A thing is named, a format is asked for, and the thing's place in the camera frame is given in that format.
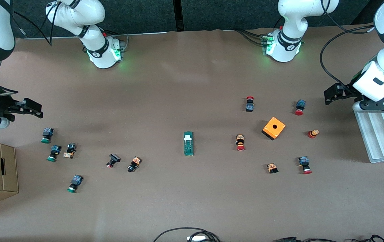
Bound red emergency button orange block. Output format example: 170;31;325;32
235;134;246;151

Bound beige black switch part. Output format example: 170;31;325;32
63;143;77;159

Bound orange push button enclosure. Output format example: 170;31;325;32
261;117;286;140

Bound green terminal block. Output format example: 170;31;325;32
183;131;195;156

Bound red mushroom button blue block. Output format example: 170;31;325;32
298;156;313;175
294;99;306;116

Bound black coiled cable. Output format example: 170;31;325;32
352;235;384;242

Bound green mushroom push button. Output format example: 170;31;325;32
46;145;62;162
41;127;55;144
67;174;84;193

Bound black cable with plug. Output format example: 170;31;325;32
273;237;350;242

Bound black arm cable white tag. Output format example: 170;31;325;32
320;24;377;91

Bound black selector switch orange block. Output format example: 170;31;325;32
127;156;142;173

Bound black looped cable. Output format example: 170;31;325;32
153;228;221;242

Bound black vertical post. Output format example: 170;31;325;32
173;0;183;32

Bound black square button red terminals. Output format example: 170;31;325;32
106;154;121;169

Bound white ribbed tray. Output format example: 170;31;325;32
353;82;384;164

